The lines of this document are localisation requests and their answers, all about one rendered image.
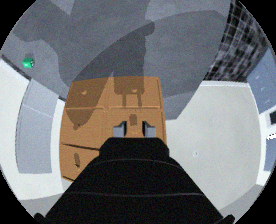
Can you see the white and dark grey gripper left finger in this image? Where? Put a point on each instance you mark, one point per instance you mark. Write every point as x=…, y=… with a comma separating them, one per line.
x=117, y=130

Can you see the tan wooden chest of drawers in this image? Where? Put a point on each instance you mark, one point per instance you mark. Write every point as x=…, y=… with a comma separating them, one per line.
x=95, y=150

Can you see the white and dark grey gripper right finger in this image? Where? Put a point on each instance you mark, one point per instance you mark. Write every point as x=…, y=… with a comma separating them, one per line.
x=147, y=130

